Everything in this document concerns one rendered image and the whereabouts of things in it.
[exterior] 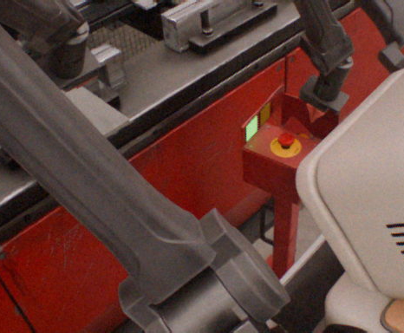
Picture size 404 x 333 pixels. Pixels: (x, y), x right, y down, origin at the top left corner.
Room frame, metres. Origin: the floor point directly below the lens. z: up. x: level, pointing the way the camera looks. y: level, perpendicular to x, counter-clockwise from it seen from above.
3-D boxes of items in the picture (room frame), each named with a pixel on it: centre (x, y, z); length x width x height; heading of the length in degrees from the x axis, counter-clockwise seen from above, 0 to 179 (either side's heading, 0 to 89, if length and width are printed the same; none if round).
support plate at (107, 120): (0.81, 0.28, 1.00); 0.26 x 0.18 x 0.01; 39
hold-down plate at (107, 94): (0.91, 0.31, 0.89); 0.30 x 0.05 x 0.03; 129
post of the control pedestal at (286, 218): (0.92, -0.22, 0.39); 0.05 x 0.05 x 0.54; 51
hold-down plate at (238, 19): (1.27, -0.13, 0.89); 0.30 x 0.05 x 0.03; 129
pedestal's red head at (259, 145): (0.92, -0.22, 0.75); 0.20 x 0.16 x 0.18; 141
